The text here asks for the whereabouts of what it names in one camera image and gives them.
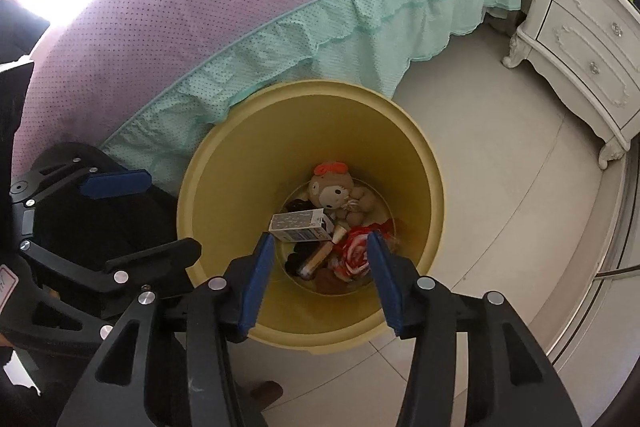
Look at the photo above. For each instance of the bed with purple dotted sheet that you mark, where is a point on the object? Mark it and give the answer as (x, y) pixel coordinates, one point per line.
(145, 80)

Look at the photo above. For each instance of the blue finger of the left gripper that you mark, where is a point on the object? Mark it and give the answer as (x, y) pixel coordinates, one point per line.
(134, 270)
(117, 184)

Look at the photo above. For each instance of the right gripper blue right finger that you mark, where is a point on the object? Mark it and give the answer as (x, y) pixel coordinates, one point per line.
(511, 380)

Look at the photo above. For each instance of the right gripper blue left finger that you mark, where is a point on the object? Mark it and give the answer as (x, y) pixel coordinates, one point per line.
(112, 391)

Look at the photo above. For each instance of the small white blue carton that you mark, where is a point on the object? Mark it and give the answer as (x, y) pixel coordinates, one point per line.
(311, 225)

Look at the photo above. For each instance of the white carved nightstand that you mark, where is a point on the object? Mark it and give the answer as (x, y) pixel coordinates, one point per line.
(588, 51)

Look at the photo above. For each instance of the beige tube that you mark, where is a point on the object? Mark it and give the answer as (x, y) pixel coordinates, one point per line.
(313, 263)

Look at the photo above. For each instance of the brown wooden block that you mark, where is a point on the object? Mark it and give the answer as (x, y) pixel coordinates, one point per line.
(327, 283)

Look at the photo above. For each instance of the plush monkey with orange bow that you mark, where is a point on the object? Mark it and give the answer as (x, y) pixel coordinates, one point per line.
(332, 188)

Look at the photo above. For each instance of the yellow plastic trash bin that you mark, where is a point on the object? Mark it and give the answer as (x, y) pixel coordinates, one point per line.
(314, 166)

